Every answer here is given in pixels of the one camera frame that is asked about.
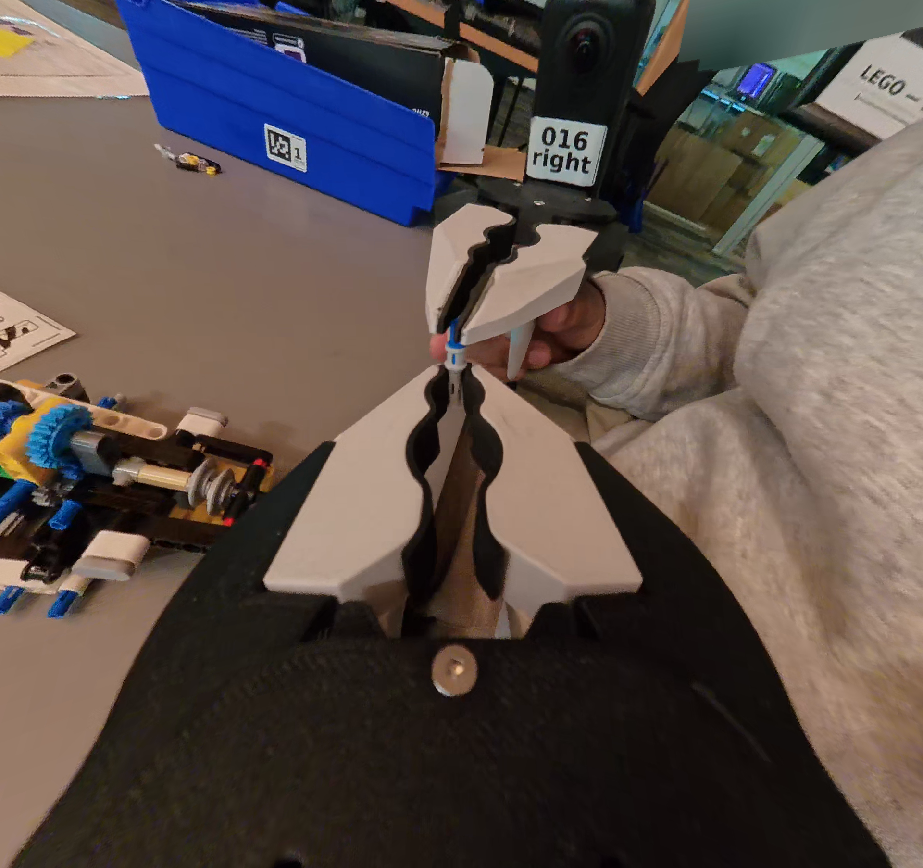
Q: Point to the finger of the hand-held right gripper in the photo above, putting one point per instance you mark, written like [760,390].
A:
[537,284]
[451,255]

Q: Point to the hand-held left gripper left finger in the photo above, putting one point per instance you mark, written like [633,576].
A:
[346,507]

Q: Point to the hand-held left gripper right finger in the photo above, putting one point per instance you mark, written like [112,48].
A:
[555,514]

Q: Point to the blue and white lego pin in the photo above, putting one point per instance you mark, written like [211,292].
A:
[454,357]

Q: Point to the person's right forearm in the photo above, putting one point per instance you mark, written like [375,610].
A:
[670,334]

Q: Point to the lego vehicle assembly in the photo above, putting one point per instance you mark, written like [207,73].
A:
[144,464]

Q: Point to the small lego parts cluster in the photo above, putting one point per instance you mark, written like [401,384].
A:
[189,160]

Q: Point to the person's right hand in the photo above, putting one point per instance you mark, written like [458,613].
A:
[570,327]

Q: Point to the wooden background table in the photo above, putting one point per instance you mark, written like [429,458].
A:
[432,13]

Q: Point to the black cardboard box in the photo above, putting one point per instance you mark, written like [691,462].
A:
[346,53]

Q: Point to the grey sweatshirt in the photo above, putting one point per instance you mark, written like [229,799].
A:
[829,486]

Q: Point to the blue plastic bin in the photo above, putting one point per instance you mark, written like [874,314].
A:
[216,103]

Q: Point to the white paper sign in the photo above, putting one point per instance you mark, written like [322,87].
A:
[872,85]

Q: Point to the zebra striped sticker sheet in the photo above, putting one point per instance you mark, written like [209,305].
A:
[29,334]

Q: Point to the white instruction paper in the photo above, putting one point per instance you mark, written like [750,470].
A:
[65,53]

